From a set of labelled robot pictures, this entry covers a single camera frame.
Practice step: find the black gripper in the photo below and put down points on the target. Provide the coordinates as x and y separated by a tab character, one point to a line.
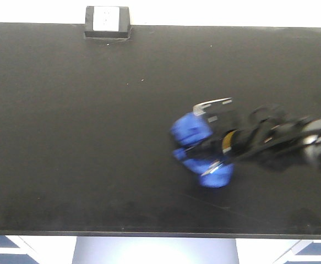
218	123

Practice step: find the blue cloth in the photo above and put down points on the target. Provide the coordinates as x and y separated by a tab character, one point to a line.
189	131

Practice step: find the blue cabinet right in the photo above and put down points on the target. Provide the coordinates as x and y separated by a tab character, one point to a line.
279	250

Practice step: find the blue cabinet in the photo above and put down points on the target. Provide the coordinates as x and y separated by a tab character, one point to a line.
12	253
279	250

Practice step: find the black power outlet box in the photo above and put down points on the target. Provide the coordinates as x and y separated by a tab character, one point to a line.
107	22

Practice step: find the blue cabinet left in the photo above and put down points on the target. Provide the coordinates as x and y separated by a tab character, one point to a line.
12	253

